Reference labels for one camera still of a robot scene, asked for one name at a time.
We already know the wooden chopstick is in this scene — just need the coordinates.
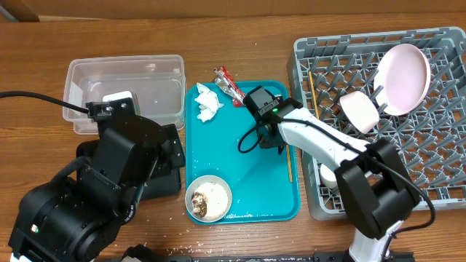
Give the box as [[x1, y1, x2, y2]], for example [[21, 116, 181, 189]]
[[308, 70, 320, 119], [285, 145, 293, 183]]

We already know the white paper cup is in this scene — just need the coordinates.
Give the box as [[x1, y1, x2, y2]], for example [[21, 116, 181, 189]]
[[319, 164, 338, 188]]

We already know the small pink bowl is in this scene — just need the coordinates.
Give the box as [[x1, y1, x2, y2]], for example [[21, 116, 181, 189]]
[[339, 91, 379, 134]]

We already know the large pink plate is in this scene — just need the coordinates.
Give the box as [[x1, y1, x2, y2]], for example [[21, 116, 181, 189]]
[[374, 44, 431, 116]]

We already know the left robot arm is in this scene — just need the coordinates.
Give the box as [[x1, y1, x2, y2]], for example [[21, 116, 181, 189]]
[[9, 98, 186, 261]]

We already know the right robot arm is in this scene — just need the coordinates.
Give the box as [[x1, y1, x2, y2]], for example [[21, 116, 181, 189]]
[[242, 86, 420, 261]]

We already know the grey dishwasher rack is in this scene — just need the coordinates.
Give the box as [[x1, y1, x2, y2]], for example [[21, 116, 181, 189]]
[[288, 27, 465, 210]]

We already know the crumpled white napkin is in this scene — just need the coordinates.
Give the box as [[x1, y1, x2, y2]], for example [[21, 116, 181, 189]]
[[194, 83, 224, 122]]

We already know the red silver snack wrapper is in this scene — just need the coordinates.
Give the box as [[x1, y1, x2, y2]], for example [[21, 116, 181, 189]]
[[214, 66, 245, 108]]

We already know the teal serving tray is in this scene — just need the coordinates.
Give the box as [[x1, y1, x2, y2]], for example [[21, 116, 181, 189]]
[[184, 83, 301, 224]]

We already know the metal bowl with food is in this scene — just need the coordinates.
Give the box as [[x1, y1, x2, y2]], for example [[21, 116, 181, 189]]
[[185, 175, 232, 223]]

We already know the black tray bin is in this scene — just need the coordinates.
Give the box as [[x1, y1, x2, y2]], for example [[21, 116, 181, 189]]
[[75, 140, 182, 201]]

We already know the clear plastic bin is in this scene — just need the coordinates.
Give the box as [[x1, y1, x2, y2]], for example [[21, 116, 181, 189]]
[[63, 55, 186, 130]]

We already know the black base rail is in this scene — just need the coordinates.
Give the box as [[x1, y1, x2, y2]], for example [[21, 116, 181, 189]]
[[122, 243, 416, 262]]

